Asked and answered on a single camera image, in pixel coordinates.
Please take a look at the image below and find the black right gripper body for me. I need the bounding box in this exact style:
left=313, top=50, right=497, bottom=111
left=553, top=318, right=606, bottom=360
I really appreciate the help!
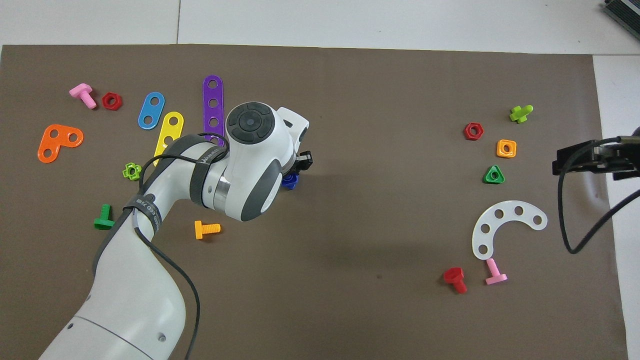
left=595, top=135, right=640, bottom=182

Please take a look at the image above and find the lime cross-head toy screw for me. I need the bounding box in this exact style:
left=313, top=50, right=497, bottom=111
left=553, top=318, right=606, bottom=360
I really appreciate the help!
left=509, top=104, right=534, bottom=124

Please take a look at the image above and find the green triangle toy nut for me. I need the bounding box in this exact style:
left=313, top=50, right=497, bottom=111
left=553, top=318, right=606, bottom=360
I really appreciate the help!
left=483, top=164, right=506, bottom=185

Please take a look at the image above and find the orange plastic toy screw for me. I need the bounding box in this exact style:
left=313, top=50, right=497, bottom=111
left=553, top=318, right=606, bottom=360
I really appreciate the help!
left=194, top=220, right=221, bottom=240

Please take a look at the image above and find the pink plastic toy screw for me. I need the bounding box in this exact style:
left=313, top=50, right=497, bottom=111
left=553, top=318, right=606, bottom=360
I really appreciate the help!
left=68, top=83, right=98, bottom=110
left=484, top=257, right=508, bottom=286

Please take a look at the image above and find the red plastic toy screw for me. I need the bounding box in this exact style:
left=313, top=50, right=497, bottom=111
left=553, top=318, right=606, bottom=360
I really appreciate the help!
left=443, top=267, right=469, bottom=295

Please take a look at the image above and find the green plastic toy screw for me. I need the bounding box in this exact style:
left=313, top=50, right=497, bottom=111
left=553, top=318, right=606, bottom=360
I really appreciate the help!
left=93, top=203, right=118, bottom=231

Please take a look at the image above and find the white curved five-hole plate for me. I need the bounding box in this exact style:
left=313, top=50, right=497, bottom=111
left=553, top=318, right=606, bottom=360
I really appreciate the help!
left=471, top=200, right=548, bottom=261

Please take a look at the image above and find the brown paper table mat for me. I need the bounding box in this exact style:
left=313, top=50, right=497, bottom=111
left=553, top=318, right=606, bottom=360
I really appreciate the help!
left=0, top=44, right=630, bottom=360

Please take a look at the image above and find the purple four-hole toy bar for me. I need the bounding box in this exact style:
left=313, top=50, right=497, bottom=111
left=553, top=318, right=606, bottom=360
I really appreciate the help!
left=202, top=75, right=227, bottom=149

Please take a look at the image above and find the yellow three-hole toy bar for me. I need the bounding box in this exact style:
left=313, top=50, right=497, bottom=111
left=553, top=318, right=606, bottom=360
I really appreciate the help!
left=153, top=111, right=185, bottom=166

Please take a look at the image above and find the dark ribbed metal device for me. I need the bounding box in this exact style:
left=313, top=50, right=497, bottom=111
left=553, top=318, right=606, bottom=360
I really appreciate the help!
left=602, top=0, right=640, bottom=27

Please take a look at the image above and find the blue two-hole toy bar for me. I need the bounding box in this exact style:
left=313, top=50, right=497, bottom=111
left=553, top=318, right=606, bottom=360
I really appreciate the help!
left=137, top=91, right=166, bottom=131

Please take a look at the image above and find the orange heart three-hole plate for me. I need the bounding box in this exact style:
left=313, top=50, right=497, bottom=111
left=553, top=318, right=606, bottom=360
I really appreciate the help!
left=37, top=124, right=85, bottom=164

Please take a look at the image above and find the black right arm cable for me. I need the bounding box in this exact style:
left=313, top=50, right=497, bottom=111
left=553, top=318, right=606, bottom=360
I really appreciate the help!
left=557, top=136, right=640, bottom=255

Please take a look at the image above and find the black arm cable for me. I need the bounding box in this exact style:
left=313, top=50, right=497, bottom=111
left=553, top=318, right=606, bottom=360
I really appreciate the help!
left=557, top=136, right=640, bottom=255
left=134, top=131, right=232, bottom=360

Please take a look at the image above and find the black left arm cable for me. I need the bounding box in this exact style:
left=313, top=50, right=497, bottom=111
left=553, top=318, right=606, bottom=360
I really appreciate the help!
left=134, top=131, right=232, bottom=360

